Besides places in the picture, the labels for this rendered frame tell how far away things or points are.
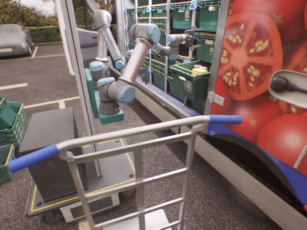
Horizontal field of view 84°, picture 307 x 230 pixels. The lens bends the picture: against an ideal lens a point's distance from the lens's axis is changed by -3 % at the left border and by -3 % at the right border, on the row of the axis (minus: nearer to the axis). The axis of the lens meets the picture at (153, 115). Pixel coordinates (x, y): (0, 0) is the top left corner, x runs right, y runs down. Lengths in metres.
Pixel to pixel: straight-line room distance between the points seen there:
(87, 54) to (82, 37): 0.39
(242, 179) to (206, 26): 1.36
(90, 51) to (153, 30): 3.52
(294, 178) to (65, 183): 1.58
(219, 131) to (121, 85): 0.96
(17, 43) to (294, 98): 9.98
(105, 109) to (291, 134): 1.14
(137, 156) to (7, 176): 1.93
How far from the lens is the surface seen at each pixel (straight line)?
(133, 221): 1.81
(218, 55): 1.50
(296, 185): 1.43
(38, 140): 1.45
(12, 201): 2.36
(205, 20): 1.85
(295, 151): 1.31
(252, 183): 1.62
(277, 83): 1.22
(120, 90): 1.05
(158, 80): 2.66
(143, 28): 1.21
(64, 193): 1.68
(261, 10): 1.31
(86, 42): 4.55
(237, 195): 2.00
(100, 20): 1.58
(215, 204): 1.99
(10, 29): 11.97
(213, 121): 0.73
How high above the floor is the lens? 1.57
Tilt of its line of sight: 29 degrees down
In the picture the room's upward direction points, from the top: straight up
